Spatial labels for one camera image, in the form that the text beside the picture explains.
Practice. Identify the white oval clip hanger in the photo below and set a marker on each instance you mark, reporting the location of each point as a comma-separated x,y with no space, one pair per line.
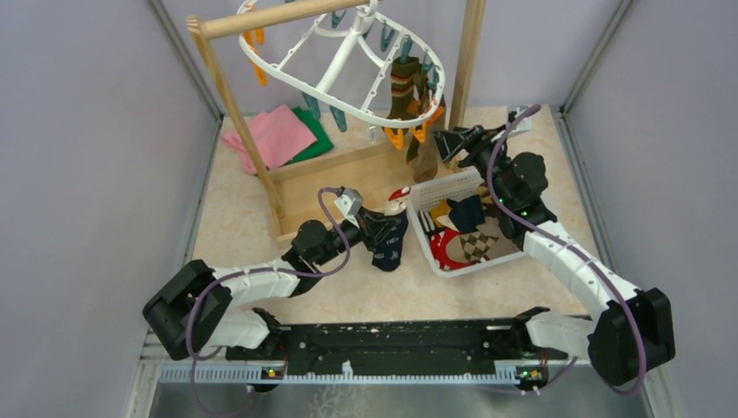
370,34

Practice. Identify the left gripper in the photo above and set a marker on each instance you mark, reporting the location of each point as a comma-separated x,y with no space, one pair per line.
370,235

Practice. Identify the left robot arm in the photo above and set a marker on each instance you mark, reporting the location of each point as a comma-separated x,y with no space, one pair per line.
203,307

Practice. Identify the olive striped sock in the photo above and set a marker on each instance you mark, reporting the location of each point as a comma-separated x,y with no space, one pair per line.
403,74
422,99

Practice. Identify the wooden hanger rack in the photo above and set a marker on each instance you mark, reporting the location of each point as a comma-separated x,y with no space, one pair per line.
375,168

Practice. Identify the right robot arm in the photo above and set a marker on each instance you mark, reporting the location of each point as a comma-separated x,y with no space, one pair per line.
629,330

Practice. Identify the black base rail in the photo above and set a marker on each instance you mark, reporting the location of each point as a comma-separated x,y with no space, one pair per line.
495,351

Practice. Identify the red white striped sock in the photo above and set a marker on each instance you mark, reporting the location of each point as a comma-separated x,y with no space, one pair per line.
438,244

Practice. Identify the argyle brown sock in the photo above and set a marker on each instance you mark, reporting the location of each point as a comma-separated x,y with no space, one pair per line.
470,248

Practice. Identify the white plastic laundry basket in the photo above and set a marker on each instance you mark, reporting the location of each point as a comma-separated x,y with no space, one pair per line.
425,196

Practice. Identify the tan ribbed sock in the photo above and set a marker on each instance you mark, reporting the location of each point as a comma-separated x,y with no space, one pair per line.
423,157

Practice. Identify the green cloth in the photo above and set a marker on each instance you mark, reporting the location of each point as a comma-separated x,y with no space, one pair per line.
322,144

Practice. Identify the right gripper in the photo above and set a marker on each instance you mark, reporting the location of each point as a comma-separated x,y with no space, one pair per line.
447,142

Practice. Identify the pink cloth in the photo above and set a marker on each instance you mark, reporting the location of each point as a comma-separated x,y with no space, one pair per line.
278,135

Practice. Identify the navy blue sock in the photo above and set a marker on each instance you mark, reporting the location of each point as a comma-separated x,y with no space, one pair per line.
387,254

